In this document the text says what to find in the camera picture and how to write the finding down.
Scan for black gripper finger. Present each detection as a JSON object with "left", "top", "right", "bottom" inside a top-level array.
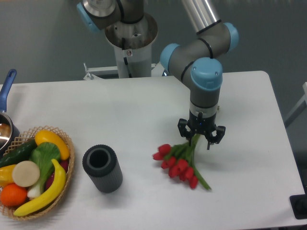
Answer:
[
  {"left": 207, "top": 126, "right": 226, "bottom": 150},
  {"left": 177, "top": 118, "right": 192, "bottom": 146}
]

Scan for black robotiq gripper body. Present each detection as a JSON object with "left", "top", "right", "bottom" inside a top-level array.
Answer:
[{"left": 186, "top": 112, "right": 216, "bottom": 138}]

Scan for red tulip bouquet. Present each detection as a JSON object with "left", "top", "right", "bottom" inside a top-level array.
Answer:
[{"left": 152, "top": 134, "right": 211, "bottom": 191}]

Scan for dark grey ribbed vase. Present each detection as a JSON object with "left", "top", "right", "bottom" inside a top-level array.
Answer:
[{"left": 82, "top": 144, "right": 123, "bottom": 193}]

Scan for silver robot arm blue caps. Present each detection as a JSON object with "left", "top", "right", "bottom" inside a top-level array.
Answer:
[{"left": 77, "top": 0, "right": 239, "bottom": 145}]

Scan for black device at edge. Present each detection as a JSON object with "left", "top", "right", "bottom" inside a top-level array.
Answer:
[{"left": 289, "top": 194, "right": 307, "bottom": 219}]

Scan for dark red vegetable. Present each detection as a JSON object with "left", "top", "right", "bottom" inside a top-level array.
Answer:
[{"left": 45, "top": 160, "right": 69, "bottom": 191}]

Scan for yellow banana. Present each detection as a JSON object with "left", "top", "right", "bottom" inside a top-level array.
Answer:
[{"left": 13, "top": 159, "right": 66, "bottom": 217}]

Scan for green bok choy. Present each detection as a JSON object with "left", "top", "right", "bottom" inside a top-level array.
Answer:
[{"left": 27, "top": 142, "right": 60, "bottom": 199}]

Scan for yellow squash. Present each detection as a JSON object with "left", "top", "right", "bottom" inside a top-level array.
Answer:
[{"left": 35, "top": 129, "right": 70, "bottom": 161}]

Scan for beige round slice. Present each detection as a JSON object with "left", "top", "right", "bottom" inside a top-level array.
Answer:
[{"left": 12, "top": 161, "right": 40, "bottom": 187}]

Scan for green cucumber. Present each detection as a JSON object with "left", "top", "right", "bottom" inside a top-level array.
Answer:
[{"left": 0, "top": 139, "right": 37, "bottom": 168}]

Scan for orange fruit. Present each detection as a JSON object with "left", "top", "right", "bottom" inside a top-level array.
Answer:
[{"left": 0, "top": 184, "right": 27, "bottom": 207}]

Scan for yellow pepper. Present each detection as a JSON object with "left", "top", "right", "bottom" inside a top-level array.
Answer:
[{"left": 0, "top": 164, "right": 16, "bottom": 187}]

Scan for woven wicker basket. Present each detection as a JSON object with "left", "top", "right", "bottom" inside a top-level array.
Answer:
[{"left": 0, "top": 126, "right": 75, "bottom": 221}]

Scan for white frame at right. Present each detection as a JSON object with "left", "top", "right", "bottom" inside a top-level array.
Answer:
[{"left": 284, "top": 82, "right": 307, "bottom": 128}]

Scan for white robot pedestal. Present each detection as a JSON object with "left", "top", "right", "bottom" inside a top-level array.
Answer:
[{"left": 105, "top": 13, "right": 158, "bottom": 78}]

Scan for white metal mounting frame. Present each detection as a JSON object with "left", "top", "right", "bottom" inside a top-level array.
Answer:
[{"left": 83, "top": 63, "right": 170, "bottom": 81}]

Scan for blue handled saucepan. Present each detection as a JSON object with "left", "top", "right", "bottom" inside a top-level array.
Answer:
[{"left": 0, "top": 69, "right": 20, "bottom": 158}]

